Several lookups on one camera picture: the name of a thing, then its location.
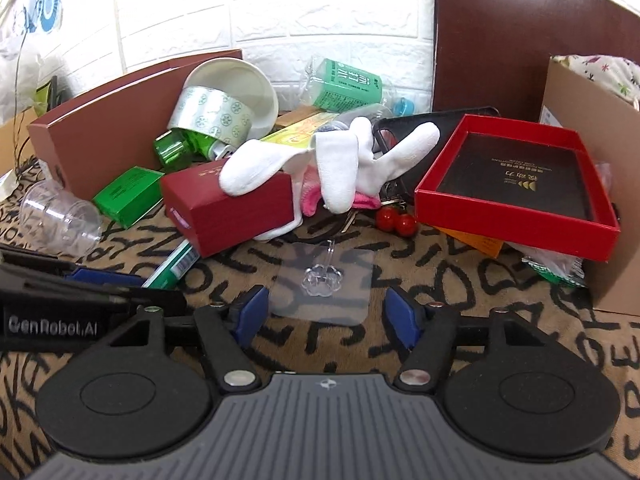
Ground red cherry charm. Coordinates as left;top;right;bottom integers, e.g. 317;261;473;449
374;205;419;238

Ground green white pen tube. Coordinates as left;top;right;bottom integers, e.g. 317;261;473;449
142;240;200;289

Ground white pink glove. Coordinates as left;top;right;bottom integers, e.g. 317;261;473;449
219;116;440;240

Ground yellow packet box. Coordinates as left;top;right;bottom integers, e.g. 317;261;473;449
262;112;336;148

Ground dark brown headboard panel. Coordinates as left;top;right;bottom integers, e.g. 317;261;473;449
432;0;639;120

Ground green small box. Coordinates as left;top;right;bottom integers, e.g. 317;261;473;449
93;166;163;229

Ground dark red rectangular box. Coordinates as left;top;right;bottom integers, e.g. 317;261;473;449
160;160;294;257

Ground letter pattern brown blanket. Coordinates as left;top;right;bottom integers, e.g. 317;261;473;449
0;159;640;480

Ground white paper bowl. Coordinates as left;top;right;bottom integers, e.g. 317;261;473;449
183;58;279;139

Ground orange small box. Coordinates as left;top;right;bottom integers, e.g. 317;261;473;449
439;228;503;258

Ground green glossy bottle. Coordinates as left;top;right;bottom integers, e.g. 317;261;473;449
154;128;235;174

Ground tan cardboard box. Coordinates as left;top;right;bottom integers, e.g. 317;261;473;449
0;107;37;174
538;55;640;317

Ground floral cloth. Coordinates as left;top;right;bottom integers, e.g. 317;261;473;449
552;54;640;110

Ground red shallow box lid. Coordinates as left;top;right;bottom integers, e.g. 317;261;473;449
414;115;620;261

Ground left tan cardboard box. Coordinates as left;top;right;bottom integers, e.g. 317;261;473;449
0;107;37;174

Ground brown cardboard storage box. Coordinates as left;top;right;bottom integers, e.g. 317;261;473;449
28;49;243;200

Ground green label plastic bottle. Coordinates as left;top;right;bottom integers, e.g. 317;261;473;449
298;56;416;117

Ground patterned tape roll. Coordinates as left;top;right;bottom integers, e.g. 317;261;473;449
167;86;253;148

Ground clear plastic cup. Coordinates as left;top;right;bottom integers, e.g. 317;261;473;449
18;180;102;258

